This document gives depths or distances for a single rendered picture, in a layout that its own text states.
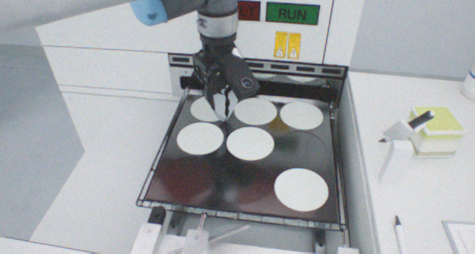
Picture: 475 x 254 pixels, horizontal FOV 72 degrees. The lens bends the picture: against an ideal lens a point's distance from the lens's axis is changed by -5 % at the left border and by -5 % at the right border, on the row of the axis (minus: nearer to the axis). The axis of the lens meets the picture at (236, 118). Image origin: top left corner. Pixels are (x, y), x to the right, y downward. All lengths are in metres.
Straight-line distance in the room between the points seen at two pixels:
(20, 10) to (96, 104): 0.77
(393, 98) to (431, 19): 1.80
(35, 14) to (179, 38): 0.55
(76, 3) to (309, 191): 0.49
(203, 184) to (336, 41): 0.44
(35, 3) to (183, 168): 0.44
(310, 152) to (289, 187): 0.11
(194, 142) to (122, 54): 0.34
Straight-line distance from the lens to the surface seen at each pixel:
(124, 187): 0.79
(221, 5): 0.61
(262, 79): 0.87
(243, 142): 0.73
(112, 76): 1.01
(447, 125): 0.67
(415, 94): 0.85
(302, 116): 0.80
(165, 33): 0.87
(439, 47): 2.70
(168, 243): 0.62
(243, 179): 0.66
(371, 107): 0.77
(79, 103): 1.14
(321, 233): 0.67
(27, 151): 2.32
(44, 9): 0.36
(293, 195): 0.64
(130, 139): 0.89
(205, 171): 0.68
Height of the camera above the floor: 1.41
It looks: 40 degrees down
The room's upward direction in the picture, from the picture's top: straight up
